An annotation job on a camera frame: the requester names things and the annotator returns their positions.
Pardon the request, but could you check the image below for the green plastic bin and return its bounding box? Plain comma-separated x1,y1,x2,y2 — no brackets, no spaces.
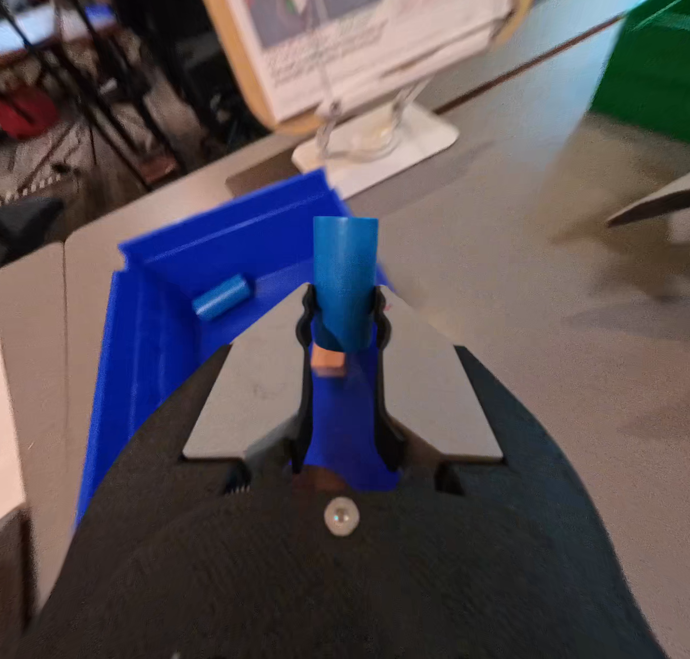
590,0,690,145

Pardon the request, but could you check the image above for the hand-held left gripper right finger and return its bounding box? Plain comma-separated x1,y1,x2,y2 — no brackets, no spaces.
373,286,505,469

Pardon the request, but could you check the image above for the blue plastic bin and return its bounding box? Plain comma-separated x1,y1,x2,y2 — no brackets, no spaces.
75,169,402,530

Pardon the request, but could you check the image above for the natural wooden plank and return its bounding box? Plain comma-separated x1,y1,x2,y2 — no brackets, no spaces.
312,345,346,377

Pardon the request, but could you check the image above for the black office chair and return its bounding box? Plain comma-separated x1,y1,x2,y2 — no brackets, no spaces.
0,198,65,266

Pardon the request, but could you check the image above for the blue wooden cylinder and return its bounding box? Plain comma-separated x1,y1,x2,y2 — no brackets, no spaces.
313,216,380,352
192,273,254,322

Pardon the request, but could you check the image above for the printed instruction sheet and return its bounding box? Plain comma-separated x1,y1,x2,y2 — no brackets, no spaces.
213,0,515,123

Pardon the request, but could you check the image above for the table cable hatch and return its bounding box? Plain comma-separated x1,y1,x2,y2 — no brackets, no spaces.
226,149,303,196

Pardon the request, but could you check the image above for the red bag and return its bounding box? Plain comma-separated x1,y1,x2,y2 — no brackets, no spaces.
0,88,57,139

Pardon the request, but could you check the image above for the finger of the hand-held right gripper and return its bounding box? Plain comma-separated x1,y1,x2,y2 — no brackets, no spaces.
606,174,690,227

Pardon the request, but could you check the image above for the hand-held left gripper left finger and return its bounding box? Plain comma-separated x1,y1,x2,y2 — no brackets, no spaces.
183,284,316,475

